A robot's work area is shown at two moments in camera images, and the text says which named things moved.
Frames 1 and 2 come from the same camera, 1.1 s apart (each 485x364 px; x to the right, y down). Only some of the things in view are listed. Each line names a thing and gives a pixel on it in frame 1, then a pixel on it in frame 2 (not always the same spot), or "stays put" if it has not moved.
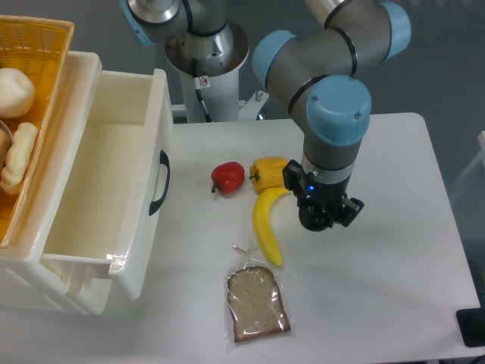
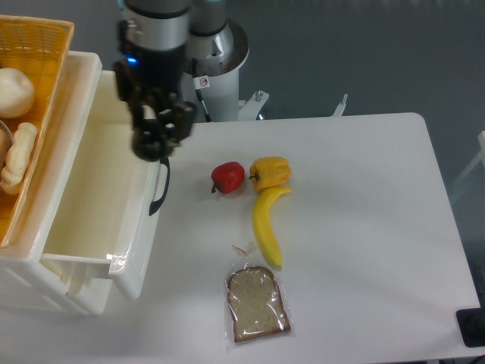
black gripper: (308, 191) -> (162, 72)
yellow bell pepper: (267, 172) stays put
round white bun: (17, 92) stays put
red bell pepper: (227, 177) stays put
